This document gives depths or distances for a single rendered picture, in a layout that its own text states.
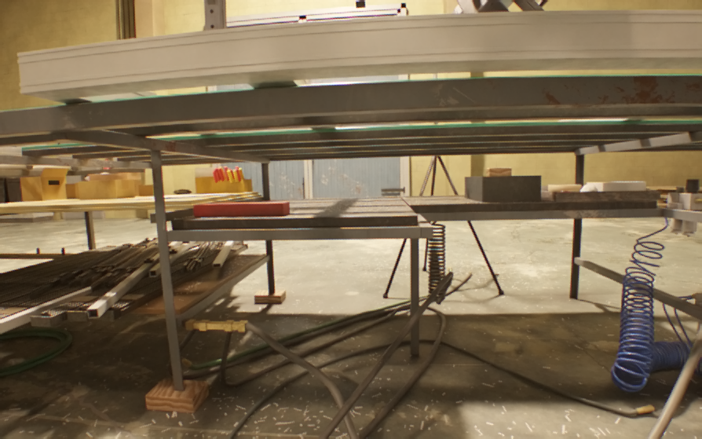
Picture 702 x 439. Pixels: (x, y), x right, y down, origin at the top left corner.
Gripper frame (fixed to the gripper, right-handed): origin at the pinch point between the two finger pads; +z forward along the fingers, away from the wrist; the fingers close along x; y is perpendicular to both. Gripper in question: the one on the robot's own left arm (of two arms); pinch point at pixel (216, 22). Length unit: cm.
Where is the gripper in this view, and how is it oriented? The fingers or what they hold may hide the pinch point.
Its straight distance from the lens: 68.1
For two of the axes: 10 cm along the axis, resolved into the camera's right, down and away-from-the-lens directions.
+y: -10.0, 0.2, 0.8
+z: 0.3, 9.9, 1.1
